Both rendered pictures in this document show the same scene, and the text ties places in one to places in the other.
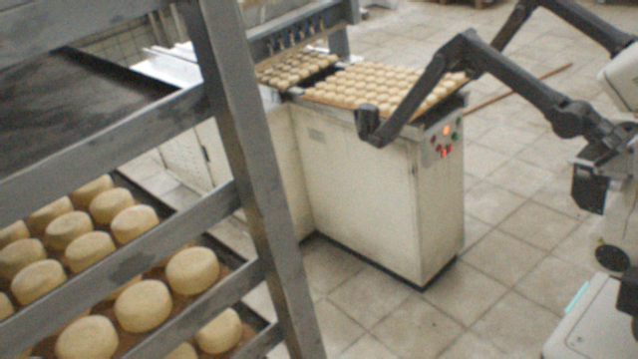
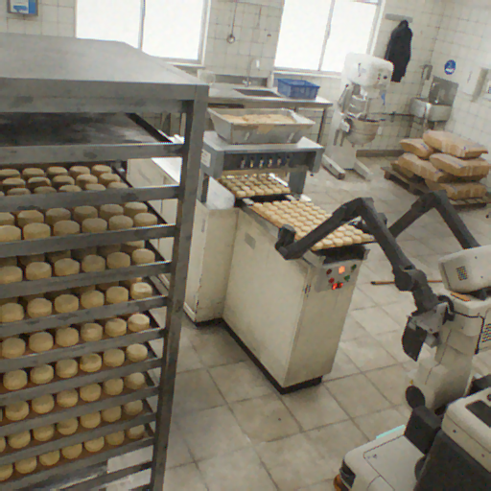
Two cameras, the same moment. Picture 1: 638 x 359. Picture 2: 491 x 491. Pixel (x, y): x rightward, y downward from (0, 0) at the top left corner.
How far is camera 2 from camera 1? 70 cm
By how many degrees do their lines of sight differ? 7
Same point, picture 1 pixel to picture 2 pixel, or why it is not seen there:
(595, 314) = (396, 446)
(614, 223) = (422, 370)
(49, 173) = (122, 149)
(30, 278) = not seen: hidden behind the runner
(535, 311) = (362, 440)
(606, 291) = not seen: hidden behind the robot
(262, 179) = (189, 188)
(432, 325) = (277, 419)
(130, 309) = (116, 222)
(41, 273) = not seen: hidden behind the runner
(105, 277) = (120, 196)
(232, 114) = (188, 157)
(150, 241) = (139, 191)
